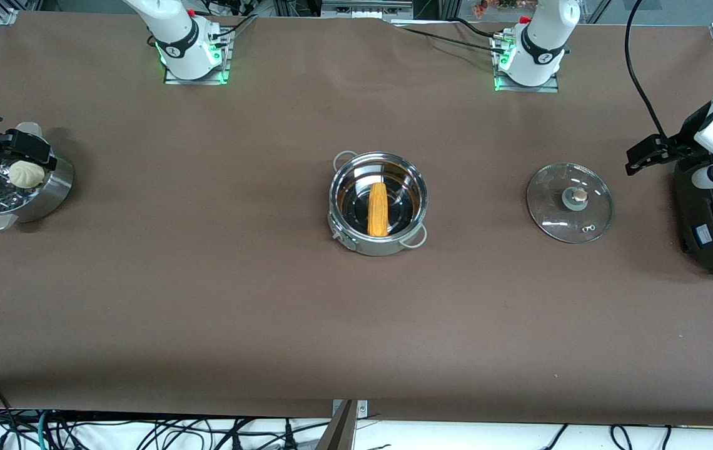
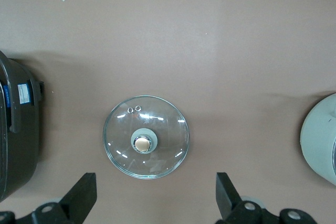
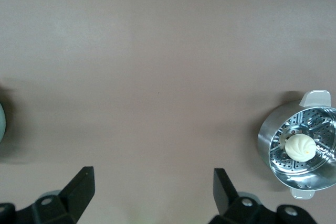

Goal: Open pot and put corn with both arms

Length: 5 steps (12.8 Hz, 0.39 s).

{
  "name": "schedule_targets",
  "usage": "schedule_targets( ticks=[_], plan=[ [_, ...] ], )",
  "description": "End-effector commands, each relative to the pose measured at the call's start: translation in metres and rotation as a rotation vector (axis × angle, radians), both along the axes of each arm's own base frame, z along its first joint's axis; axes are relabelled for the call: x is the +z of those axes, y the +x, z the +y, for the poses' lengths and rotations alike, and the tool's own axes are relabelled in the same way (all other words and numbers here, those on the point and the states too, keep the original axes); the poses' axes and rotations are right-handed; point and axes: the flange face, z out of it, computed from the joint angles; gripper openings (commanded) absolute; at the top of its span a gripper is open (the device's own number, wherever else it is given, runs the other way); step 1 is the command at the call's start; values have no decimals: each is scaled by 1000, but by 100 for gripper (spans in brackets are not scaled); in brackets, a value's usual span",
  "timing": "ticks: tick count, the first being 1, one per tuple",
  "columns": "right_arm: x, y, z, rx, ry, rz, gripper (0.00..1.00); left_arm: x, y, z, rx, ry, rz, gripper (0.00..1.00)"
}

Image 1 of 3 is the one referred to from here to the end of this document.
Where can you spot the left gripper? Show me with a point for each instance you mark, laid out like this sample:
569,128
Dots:
677,149

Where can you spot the glass pot lid with knob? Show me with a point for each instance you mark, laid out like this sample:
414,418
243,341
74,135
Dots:
550,212

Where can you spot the yellow corn cob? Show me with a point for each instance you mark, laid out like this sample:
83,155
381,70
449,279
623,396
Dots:
378,212

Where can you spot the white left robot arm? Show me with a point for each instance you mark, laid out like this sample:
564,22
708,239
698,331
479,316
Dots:
544,37

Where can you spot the white steamed bun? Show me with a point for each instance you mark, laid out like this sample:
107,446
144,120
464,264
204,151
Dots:
26,176

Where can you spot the colourful background object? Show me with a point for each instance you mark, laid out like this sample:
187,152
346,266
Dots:
494,6

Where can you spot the grey background box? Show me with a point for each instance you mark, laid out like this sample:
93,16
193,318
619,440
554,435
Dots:
366,7

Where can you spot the brown table cover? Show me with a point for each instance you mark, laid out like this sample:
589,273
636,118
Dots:
356,325

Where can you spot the dark table support beam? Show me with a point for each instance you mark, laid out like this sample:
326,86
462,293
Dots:
338,431

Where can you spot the small metal table bracket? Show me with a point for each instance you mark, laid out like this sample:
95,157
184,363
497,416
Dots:
361,409

